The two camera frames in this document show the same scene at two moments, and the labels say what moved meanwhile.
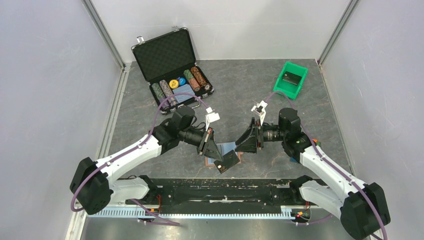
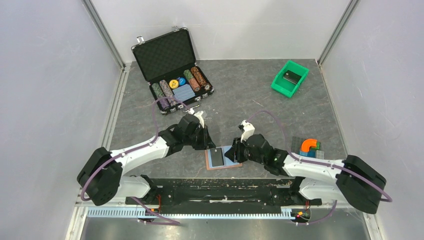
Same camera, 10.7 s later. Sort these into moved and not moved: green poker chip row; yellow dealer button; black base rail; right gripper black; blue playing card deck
Moved: right gripper black
Not moved: yellow dealer button; black base rail; blue playing card deck; green poker chip row
